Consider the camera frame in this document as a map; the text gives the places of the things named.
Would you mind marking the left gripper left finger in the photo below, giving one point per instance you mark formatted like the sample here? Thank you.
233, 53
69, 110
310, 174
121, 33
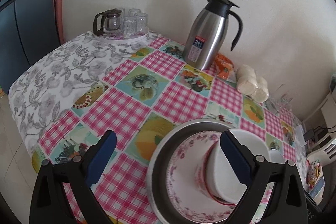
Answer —
49, 203

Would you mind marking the white bowl with red print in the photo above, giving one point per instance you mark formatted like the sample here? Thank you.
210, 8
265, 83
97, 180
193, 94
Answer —
276, 156

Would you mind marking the white MAX square bowl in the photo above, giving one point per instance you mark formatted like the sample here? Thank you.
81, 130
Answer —
220, 176

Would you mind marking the pink floral deep plate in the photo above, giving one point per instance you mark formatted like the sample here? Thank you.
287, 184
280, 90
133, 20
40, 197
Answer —
183, 194

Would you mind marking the strawberry pattern small bowl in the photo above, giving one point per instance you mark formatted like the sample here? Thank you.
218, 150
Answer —
200, 182

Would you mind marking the colourful snack package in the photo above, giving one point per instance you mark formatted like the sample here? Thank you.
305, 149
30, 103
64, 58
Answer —
314, 172

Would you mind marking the white power strip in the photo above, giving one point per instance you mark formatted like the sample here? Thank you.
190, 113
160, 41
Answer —
299, 138

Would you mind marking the black power adapter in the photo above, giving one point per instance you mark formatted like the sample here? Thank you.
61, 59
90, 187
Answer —
312, 134

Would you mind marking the white shelf unit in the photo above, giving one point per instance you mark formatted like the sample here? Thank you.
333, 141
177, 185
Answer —
323, 116

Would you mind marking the grey floral tablecloth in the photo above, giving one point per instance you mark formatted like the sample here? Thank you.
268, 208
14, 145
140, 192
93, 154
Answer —
43, 94

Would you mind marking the stainless steel round tray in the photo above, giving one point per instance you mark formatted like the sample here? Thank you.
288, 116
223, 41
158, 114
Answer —
156, 173

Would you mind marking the pack of white buns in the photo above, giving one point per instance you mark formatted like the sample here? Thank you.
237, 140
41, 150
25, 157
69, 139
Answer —
249, 83

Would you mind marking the orange snack packet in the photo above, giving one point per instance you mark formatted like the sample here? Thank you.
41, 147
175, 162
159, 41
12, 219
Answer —
224, 65

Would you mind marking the pink checkered fruit tablecloth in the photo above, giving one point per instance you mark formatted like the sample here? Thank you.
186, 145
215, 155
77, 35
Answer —
142, 100

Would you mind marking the dark blue cabinet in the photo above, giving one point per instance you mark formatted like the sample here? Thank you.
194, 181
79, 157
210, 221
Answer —
28, 33

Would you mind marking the stainless steel thermos jug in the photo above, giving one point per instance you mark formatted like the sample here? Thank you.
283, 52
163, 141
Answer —
208, 32

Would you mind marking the clear drinking glass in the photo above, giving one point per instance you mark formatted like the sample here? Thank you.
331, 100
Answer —
141, 19
129, 26
133, 12

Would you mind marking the glass teapot black handle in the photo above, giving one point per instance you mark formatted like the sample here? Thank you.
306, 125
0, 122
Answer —
107, 21

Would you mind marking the pink pipe on wall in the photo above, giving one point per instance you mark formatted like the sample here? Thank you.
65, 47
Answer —
58, 9

